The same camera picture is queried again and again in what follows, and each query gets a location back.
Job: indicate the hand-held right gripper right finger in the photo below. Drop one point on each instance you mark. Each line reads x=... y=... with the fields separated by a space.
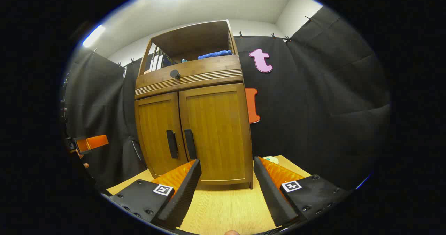
x=271 y=196

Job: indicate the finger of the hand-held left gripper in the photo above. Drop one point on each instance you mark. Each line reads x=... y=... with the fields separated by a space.
x=95 y=141

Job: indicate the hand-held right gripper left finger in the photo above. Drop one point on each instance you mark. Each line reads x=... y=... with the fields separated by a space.
x=184 y=193

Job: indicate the wooden cabinet door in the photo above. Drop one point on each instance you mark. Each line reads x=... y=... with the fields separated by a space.
x=153 y=130
x=219 y=123

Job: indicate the wooden double-door shoe cabinet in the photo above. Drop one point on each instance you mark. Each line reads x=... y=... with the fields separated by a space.
x=188 y=40

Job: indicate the wooden cabinet drawer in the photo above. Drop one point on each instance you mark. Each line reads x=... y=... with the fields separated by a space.
x=209 y=69

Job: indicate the yellow plush toy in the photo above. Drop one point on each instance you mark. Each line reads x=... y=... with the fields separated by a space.
x=271 y=159

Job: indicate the black backdrop cloth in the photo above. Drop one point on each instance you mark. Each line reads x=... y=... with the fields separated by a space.
x=313 y=106

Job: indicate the row of upright books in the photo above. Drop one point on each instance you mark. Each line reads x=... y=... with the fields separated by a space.
x=158 y=61

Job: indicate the black round drawer knob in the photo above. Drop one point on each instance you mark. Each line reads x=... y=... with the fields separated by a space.
x=175 y=74

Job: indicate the blue folded towel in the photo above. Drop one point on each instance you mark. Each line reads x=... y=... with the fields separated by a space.
x=214 y=54

